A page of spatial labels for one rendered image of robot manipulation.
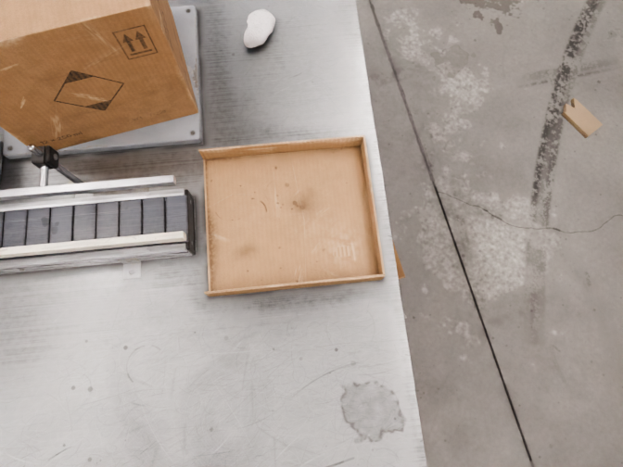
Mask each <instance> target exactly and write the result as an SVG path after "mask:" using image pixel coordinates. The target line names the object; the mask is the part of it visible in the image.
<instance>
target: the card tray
mask: <svg viewBox="0 0 623 467"><path fill-rule="evenodd" d="M198 151H199V153H200V155H201V156H202V158H203V165H204V187H205V210H206V232H207V254H208V276H209V291H207V292H204V294H205V295H207V296H209V297H218V296H228V295H237V294H246V293H256V292H265V291H274V290H284V289H293V288H302V287H312V286H321V285H330V284H349V283H358V282H368V281H377V280H382V279H383V278H384V277H385V276H386V275H385V269H384V262H383V256H382V249H381V243H380V237H379V231H378V224H377V217H376V211H375V199H374V192H373V186H372V180H371V173H370V167H369V160H368V154H367V147H366V141H365V135H355V136H345V137H334V138H324V139H312V140H302V141H291V142H280V143H269V144H258V145H238V146H227V147H216V148H206V149H199V150H198Z"/></svg>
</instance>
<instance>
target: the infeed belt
mask: <svg viewBox="0 0 623 467"><path fill-rule="evenodd" d="M181 231H183V232H184V233H185V234H186V241H180V242H170V243H160V244H151V245H141V246H122V247H112V248H102V249H92V250H83V251H72V252H62V253H53V254H43V255H33V256H23V257H13V258H3V259H0V260H7V259H25V258H35V257H45V256H55V255H65V254H75V253H84V252H95V251H104V250H114V249H124V248H134V247H144V246H163V245H172V244H182V243H186V242H189V237H188V207H187V195H185V196H166V201H165V197H155V198H145V199H143V200H142V199H135V200H124V201H121V204H120V201H114V202H104V203H94V204H83V205H74V206H63V207H52V208H33V209H23V210H12V211H5V212H4V211H2V212H0V248H3V247H13V246H32V245H42V244H52V243H62V242H72V241H82V240H92V239H102V238H112V237H122V236H132V235H142V234H161V233H171V232H181Z"/></svg>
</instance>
